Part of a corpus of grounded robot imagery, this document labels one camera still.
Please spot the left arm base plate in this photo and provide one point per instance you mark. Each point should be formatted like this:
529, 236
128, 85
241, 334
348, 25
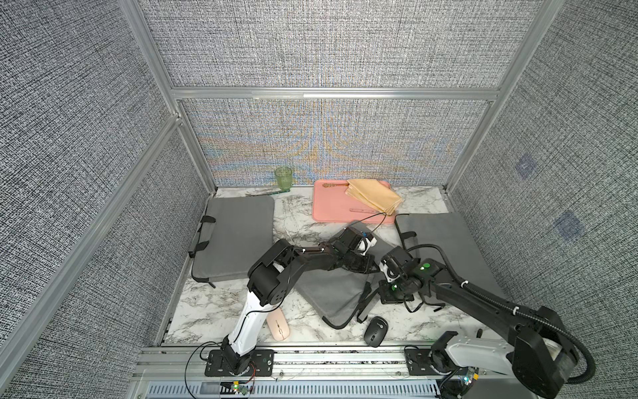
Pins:
258, 363

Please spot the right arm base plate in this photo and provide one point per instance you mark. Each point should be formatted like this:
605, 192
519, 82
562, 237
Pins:
417, 360

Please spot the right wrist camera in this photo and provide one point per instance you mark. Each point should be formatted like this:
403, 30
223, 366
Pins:
387, 267

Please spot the folded yellow cloth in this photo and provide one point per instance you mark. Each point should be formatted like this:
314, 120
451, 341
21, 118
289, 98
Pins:
374, 194

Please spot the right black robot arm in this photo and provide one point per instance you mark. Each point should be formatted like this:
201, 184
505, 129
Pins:
533, 345

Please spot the grey laptop bag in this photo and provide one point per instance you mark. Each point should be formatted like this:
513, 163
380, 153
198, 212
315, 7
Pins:
450, 232
337, 295
232, 235

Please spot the pink laptop sleeve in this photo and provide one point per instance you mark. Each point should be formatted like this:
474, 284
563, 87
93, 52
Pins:
331, 204

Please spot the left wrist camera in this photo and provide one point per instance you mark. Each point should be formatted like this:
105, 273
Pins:
368, 241

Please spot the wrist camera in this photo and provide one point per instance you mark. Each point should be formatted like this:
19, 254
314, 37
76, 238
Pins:
387, 267
368, 241

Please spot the aluminium front rail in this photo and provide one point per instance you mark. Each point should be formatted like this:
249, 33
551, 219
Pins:
325, 370

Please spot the pink computer mouse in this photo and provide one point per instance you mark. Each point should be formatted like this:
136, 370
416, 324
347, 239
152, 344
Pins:
278, 326

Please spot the black computer mouse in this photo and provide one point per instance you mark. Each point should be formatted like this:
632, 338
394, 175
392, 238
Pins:
376, 331

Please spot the green pen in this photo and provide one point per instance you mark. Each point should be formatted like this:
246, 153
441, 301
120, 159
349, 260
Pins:
268, 193

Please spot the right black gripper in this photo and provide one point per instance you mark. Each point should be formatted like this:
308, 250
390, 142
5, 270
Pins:
383, 296

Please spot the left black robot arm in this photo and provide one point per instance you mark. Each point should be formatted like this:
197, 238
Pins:
273, 276

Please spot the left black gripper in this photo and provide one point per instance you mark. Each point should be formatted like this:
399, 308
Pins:
367, 259

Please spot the green glass cup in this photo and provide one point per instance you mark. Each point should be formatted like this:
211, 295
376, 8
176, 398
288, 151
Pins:
283, 176

